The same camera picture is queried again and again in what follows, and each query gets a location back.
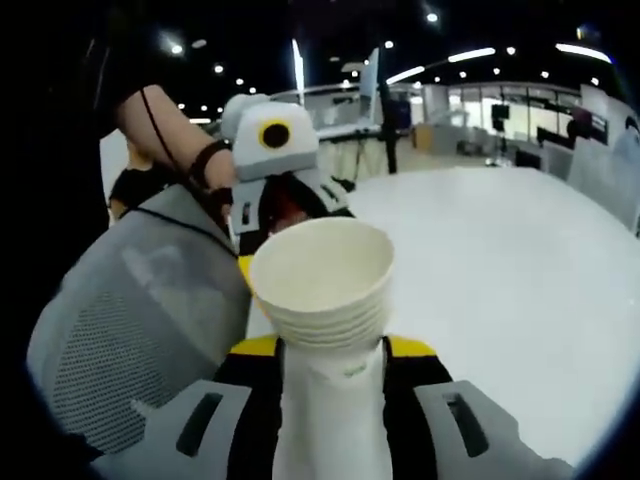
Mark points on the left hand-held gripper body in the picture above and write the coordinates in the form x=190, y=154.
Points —
x=290, y=155

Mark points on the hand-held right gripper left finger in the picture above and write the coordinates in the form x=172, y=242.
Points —
x=165, y=445

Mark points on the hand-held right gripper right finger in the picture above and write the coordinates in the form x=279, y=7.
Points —
x=500, y=450

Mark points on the person's left hand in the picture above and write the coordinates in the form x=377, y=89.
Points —
x=225, y=177

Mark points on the black wrist band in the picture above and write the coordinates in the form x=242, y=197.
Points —
x=210, y=152

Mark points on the tan box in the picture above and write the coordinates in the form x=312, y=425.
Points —
x=423, y=137

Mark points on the grey mesh office chair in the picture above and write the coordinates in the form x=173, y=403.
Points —
x=125, y=325

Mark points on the black monitor on stand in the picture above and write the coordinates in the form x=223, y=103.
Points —
x=501, y=112

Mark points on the person's black clothing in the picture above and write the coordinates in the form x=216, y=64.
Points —
x=107, y=80

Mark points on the frosted partition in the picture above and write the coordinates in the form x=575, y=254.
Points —
x=590, y=175

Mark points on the dark wall screen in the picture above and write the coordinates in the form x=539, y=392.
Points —
x=587, y=125

